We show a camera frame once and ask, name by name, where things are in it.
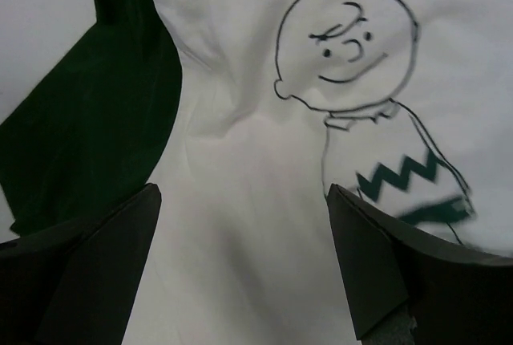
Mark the white green raglan t-shirt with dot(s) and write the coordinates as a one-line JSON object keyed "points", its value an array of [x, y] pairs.
{"points": [[244, 112]]}

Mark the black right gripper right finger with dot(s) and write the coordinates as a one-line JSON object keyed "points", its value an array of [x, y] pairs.
{"points": [[405, 286]]}

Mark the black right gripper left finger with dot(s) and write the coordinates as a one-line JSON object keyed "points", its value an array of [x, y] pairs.
{"points": [[76, 282]]}

